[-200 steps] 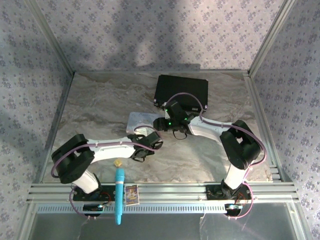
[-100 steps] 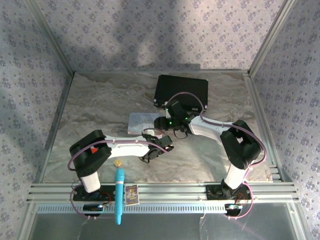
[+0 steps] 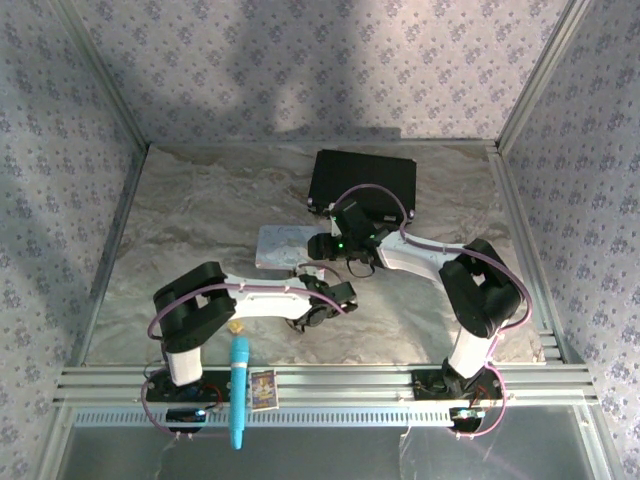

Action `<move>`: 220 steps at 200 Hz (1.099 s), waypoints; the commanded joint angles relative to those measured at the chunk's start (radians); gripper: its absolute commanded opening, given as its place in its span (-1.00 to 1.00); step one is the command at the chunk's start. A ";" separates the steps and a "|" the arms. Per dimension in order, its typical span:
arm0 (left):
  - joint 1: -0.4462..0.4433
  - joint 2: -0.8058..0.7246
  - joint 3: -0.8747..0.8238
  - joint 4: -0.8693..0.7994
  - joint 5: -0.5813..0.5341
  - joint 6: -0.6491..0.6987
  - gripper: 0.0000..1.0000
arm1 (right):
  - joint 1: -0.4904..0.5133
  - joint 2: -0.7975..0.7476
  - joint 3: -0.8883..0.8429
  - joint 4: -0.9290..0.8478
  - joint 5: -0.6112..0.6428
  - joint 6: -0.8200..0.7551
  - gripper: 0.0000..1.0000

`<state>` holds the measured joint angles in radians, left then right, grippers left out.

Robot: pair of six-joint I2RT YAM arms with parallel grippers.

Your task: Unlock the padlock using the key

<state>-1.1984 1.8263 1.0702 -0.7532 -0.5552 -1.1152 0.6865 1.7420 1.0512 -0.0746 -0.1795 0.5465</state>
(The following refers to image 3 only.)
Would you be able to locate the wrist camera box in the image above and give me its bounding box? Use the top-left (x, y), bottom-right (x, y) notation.
top-left (330, 280), bottom-right (360, 313)
top-left (306, 232), bottom-right (335, 263)

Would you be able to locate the small printed card box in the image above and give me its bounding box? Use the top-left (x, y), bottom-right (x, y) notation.
top-left (249, 368), bottom-right (281, 413)

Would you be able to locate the aluminium frame post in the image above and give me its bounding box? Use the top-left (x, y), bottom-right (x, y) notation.
top-left (496, 0), bottom-right (596, 151)
top-left (53, 0), bottom-right (152, 147)

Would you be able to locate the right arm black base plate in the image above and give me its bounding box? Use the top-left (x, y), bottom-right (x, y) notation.
top-left (411, 368), bottom-right (504, 402)

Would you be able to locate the grey slotted cable duct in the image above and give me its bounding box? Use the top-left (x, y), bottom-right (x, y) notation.
top-left (71, 405), bottom-right (593, 430)

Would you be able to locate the aluminium side rail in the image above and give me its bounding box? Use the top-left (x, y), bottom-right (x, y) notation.
top-left (486, 141), bottom-right (572, 366)
top-left (74, 141), bottom-right (153, 370)

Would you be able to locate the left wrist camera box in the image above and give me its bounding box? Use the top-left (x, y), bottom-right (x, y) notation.
top-left (330, 280), bottom-right (360, 313)

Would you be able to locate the blue marker pen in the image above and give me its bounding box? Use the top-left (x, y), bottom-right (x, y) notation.
top-left (228, 336), bottom-right (252, 452)

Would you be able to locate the grey metal panel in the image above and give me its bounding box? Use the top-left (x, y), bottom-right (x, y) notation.
top-left (48, 424), bottom-right (610, 480)

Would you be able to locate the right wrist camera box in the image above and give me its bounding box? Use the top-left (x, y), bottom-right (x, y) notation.
top-left (306, 232), bottom-right (335, 263)

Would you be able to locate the black hard case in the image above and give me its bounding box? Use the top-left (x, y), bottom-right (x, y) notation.
top-left (305, 148), bottom-right (418, 227)

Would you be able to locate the right black camera cable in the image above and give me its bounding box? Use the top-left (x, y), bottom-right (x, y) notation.
top-left (344, 258), bottom-right (378, 280)

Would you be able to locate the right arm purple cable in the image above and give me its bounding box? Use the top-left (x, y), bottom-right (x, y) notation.
top-left (333, 183), bottom-right (533, 442)

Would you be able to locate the pastel cartoon tin box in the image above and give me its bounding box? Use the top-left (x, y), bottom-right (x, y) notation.
top-left (253, 223), bottom-right (329, 273)

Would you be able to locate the aluminium front rail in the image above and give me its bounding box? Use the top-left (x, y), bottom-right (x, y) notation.
top-left (51, 363), bottom-right (601, 408)

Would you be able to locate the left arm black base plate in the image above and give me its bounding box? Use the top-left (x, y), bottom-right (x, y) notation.
top-left (144, 366), bottom-right (237, 404)

